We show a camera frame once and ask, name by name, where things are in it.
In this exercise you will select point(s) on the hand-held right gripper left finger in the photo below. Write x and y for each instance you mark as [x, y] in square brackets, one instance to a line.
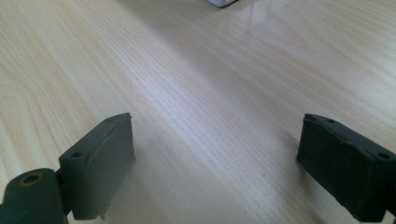
[96, 168]

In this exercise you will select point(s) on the grey flat object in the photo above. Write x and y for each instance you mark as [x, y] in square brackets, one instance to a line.
[221, 2]

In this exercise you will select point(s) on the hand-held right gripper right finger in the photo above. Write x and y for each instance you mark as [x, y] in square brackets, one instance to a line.
[345, 168]

